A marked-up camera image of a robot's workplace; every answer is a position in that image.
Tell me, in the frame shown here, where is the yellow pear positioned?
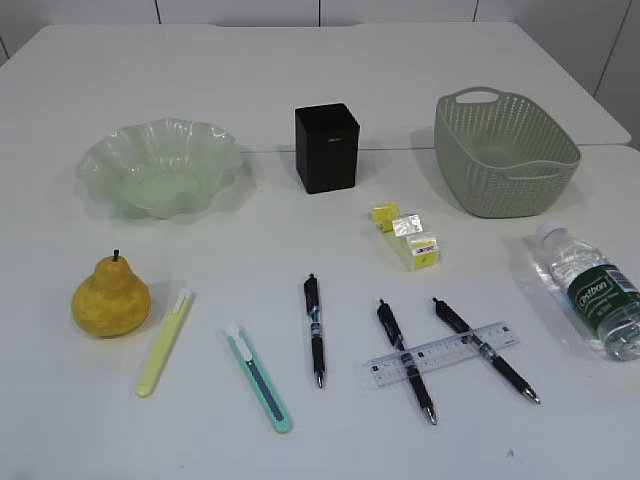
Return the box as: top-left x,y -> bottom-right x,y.
71,249 -> 152,338

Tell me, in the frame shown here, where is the clear water bottle green label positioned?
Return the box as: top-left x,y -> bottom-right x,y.
536,223 -> 639,361

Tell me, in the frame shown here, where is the black pen left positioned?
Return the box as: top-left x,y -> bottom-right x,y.
303,273 -> 326,389

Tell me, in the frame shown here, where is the black pen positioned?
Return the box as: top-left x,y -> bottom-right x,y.
303,273 -> 326,389
376,299 -> 437,425
432,297 -> 541,405

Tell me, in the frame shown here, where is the black pen middle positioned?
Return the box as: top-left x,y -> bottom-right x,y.
376,299 -> 437,425

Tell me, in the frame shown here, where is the black square pen holder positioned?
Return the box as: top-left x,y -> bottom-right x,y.
295,103 -> 360,194

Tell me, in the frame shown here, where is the yellow-green utility knife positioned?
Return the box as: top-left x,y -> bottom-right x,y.
136,288 -> 194,398

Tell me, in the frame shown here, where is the clear plastic ruler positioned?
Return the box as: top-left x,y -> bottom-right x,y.
359,322 -> 519,388

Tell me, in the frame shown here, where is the translucent green wavy glass plate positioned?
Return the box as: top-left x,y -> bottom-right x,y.
75,118 -> 243,219

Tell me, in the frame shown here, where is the teal utility knife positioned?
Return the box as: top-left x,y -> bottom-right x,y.
225,324 -> 293,434

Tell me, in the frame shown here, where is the green woven plastic basket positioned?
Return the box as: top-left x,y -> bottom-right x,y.
434,87 -> 581,219

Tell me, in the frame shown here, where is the black pen right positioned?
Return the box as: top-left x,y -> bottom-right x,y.
432,297 -> 541,405

